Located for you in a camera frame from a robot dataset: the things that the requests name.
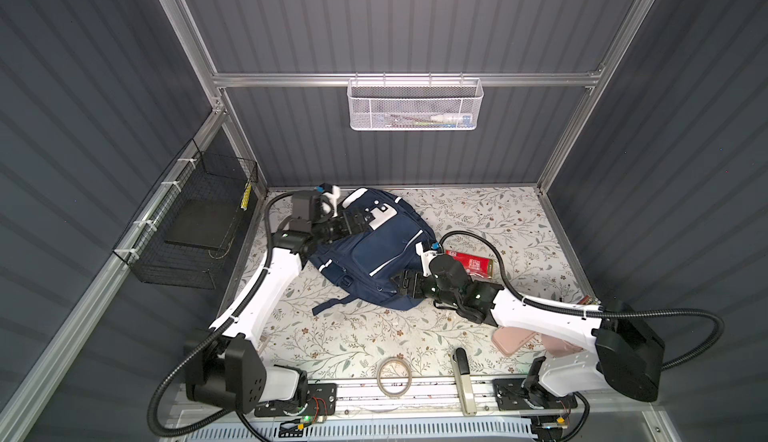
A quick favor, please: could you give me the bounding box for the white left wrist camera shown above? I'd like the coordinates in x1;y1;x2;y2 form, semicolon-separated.
316;183;341;209

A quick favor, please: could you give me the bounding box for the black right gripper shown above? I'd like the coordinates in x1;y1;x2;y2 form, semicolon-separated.
387;267;459;308

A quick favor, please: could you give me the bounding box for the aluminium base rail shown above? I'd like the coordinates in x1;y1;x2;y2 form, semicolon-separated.
176;374;655;419

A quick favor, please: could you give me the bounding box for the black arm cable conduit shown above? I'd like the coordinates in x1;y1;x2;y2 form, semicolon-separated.
437;230;726;373
146;191;301;442

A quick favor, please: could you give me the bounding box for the beige stapler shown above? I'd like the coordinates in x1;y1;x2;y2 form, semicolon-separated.
451;347;477;416

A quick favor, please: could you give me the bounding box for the pink pencil case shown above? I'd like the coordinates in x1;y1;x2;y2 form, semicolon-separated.
491;327;539;357

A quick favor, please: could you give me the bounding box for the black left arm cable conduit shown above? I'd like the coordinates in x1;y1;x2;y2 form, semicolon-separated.
146;191;301;442

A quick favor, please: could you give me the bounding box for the black wire basket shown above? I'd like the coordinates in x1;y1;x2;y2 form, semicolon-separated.
113;144;259;290

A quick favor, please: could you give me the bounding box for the red card box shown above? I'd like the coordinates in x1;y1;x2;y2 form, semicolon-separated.
446;250;494;280

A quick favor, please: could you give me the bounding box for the navy blue student backpack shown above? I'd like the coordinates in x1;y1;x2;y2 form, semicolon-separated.
309;187;436;316

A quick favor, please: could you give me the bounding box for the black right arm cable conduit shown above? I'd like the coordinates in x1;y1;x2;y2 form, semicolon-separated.
437;230;726;373

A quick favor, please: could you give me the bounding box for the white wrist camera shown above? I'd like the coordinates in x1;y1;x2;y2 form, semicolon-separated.
416;242;440;277
316;183;341;209

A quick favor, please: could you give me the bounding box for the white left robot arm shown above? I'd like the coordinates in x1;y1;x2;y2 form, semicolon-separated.
183;186;375;414

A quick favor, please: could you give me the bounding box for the white wire mesh basket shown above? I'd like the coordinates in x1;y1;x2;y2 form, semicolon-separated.
346;77;484;132

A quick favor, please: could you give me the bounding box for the clear tape roll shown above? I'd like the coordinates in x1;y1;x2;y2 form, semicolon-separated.
376;357;413;399

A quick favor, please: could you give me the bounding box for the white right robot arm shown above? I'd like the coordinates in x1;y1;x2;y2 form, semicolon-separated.
391;254;664;402

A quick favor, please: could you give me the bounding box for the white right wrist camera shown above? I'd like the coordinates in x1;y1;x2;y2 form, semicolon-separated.
416;242;440;277

